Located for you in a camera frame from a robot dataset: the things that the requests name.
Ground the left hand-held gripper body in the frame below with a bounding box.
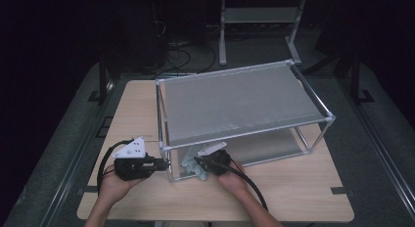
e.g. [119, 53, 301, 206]
[112, 136, 157, 182]

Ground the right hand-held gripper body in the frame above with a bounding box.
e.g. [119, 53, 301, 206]
[195, 141, 233, 176]

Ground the pale green cleaning cloth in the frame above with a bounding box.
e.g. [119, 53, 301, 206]
[180, 145, 209, 182]

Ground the two-tier metal frame rack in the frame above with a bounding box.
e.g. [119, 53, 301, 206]
[156, 59, 337, 183]

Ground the person's right hand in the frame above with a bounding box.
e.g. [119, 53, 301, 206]
[217, 164, 251, 196]

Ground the person's left hand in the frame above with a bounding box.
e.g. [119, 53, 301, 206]
[97, 172, 145, 208]

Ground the black tape strip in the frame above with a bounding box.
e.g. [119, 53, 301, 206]
[77, 185, 99, 194]
[330, 186, 355, 196]

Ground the dark floor socket plate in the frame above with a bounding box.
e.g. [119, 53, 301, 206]
[96, 115, 114, 138]

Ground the black upright stand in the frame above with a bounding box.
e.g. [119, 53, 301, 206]
[350, 52, 376, 106]
[87, 54, 115, 106]

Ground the left hand-held gripper black cable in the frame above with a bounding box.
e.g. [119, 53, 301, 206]
[97, 139, 135, 189]

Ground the hand-held gripper black cable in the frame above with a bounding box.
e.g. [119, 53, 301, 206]
[221, 161, 269, 211]
[97, 139, 135, 189]

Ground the right hand-held gripper black cable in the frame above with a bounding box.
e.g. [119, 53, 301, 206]
[221, 161, 269, 211]

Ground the metal floor rail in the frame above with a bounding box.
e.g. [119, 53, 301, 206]
[339, 78, 415, 218]
[38, 79, 115, 227]

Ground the tangle of black floor cables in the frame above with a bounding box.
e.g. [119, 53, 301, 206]
[153, 20, 218, 79]

